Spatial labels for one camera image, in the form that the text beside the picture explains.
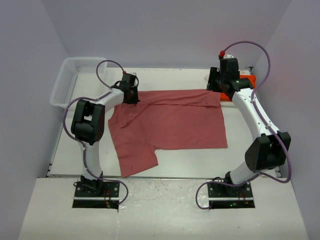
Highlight pink t shirt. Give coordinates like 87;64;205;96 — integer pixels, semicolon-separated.
108;89;228;177

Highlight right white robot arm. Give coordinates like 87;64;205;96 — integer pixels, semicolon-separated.
206;55;292;197

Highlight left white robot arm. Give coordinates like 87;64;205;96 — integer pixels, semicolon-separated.
71;72;139;197

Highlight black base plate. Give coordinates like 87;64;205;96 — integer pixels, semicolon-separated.
207;183;255;210
72;181;120;210

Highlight white plastic basket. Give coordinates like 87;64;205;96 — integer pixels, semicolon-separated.
49;57;108;109

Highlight folded white t shirt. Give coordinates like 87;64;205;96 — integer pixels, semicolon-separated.
203;74;236;108

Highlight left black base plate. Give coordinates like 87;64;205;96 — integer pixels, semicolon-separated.
72;181;120;210

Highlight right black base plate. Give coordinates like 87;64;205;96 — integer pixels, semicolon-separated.
207;183;255;210

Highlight folded orange t shirt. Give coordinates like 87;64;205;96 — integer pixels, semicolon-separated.
220;74;256;102

